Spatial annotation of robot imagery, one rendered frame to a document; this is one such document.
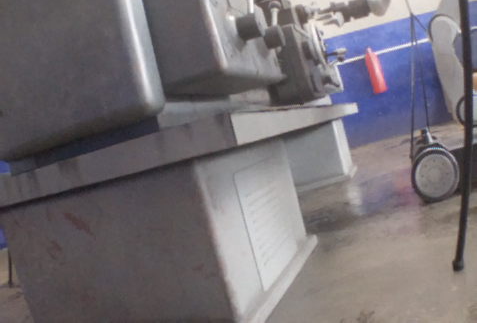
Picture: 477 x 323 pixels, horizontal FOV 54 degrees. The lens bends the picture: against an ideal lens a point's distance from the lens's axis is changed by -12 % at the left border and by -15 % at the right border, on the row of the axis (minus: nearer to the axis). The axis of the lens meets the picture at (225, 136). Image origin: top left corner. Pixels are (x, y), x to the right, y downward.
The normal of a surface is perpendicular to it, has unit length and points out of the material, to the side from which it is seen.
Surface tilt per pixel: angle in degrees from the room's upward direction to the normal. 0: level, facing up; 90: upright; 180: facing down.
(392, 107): 90
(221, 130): 90
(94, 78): 90
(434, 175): 90
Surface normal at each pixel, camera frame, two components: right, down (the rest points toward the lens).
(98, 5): -0.32, 0.07
